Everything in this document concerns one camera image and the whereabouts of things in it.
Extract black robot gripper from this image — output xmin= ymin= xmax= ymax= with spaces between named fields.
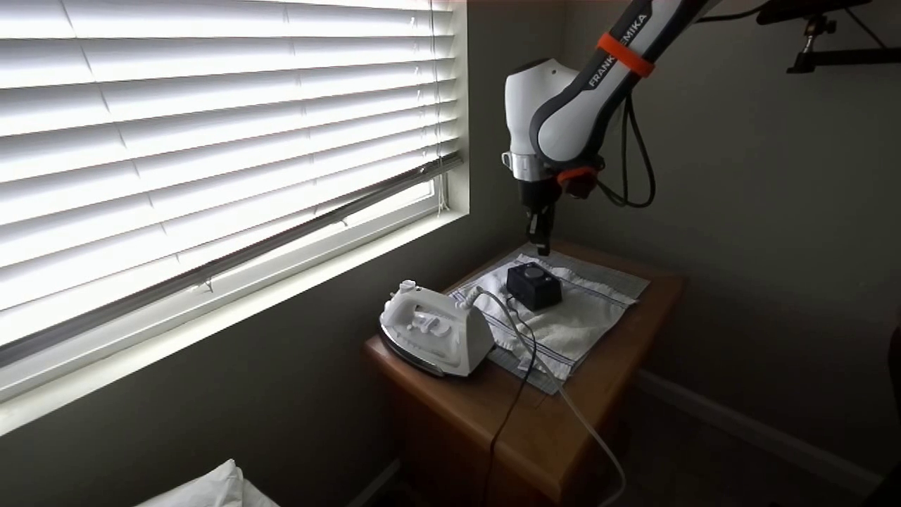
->
xmin=520 ymin=180 xmax=561 ymax=257

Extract black alarm clock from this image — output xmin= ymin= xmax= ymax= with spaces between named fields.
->
xmin=508 ymin=263 xmax=563 ymax=314

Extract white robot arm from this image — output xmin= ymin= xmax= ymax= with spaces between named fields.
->
xmin=502 ymin=0 xmax=719 ymax=254

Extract white striped towel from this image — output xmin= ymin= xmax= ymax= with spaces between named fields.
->
xmin=447 ymin=249 xmax=646 ymax=384

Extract grey woven placemat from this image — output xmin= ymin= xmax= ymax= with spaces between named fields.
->
xmin=444 ymin=240 xmax=653 ymax=398

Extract white clothes iron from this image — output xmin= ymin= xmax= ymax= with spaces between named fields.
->
xmin=381 ymin=280 xmax=496 ymax=378

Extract white baseboard trim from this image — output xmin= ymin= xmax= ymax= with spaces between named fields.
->
xmin=637 ymin=369 xmax=881 ymax=497

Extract wooden side table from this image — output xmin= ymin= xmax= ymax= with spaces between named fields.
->
xmin=363 ymin=242 xmax=688 ymax=507

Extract white window blinds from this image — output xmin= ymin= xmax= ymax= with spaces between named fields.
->
xmin=0 ymin=0 xmax=464 ymax=363

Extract white pillow corner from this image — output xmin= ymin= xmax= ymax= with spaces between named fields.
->
xmin=137 ymin=459 xmax=278 ymax=507

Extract white iron power cord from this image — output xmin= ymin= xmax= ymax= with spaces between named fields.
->
xmin=468 ymin=285 xmax=632 ymax=507

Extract black clock power cord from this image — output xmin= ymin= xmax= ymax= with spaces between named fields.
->
xmin=482 ymin=291 xmax=544 ymax=507

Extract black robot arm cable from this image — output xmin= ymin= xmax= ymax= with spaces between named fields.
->
xmin=595 ymin=92 xmax=658 ymax=212

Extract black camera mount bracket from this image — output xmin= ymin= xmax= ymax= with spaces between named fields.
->
xmin=756 ymin=0 xmax=901 ymax=76

